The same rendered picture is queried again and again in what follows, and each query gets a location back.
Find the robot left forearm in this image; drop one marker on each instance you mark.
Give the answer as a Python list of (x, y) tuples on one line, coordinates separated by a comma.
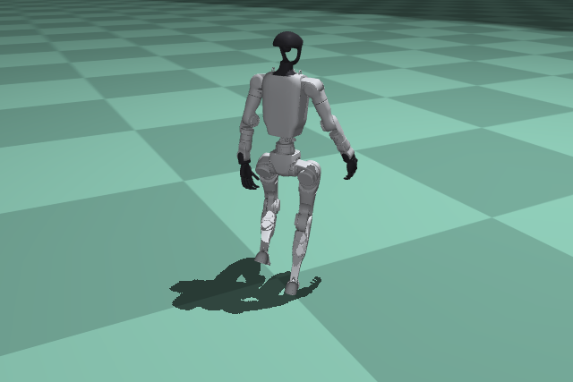
[(245, 143)]

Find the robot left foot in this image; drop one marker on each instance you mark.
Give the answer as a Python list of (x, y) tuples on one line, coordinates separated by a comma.
[(262, 257)]

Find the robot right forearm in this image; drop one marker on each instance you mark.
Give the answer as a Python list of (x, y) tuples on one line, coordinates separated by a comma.
[(338, 136)]

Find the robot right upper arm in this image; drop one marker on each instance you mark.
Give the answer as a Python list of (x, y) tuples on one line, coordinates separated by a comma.
[(314, 89)]

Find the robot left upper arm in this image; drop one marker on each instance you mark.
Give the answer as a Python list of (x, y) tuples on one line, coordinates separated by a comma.
[(253, 101)]

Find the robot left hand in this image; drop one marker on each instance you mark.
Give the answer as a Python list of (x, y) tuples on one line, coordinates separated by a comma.
[(246, 173)]

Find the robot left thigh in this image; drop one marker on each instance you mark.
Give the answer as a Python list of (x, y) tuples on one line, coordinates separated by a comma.
[(269, 182)]

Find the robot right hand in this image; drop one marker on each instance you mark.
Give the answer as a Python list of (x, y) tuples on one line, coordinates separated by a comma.
[(351, 165)]

